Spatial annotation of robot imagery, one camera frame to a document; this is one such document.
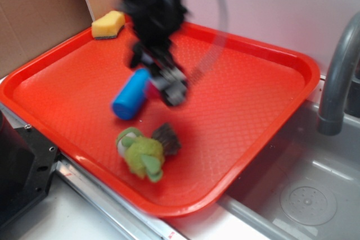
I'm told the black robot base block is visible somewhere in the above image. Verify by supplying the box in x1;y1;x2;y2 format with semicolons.
1;114;59;229

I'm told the grey plastic sink basin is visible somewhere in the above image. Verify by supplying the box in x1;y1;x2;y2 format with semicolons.
219;102;359;239

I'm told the grey faucet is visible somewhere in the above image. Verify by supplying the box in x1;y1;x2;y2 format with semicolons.
317;13;359;136

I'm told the green plush frog toy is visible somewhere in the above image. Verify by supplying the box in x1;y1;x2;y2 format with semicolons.
115;127;165;183

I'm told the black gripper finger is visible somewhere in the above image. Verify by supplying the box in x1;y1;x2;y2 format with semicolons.
147;49;188;107
129;42;148;69

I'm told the grey cable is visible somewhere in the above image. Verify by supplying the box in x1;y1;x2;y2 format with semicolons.
187;0;228;85

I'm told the red paper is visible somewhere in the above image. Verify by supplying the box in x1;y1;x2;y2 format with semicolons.
145;80;161;99

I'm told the red plastic tray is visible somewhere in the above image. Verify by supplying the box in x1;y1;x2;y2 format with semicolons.
1;24;320;218

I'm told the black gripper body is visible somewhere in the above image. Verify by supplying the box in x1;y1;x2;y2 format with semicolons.
122;0;187;55

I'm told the blue plastic toy bottle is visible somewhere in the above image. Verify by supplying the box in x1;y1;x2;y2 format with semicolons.
111;69;150;120

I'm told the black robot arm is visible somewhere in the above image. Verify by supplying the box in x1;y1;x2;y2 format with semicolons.
120;0;188;106

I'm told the metal rail strip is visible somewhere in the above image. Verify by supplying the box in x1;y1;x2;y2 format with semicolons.
0;102;192;240

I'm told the brown cardboard panel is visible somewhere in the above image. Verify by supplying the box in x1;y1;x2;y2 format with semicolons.
1;0;92;78

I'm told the yellow sponge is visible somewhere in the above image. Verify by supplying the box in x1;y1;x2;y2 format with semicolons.
91;11;125;39

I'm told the brown rough rock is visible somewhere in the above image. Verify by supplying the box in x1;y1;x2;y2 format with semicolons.
151;123;182;156

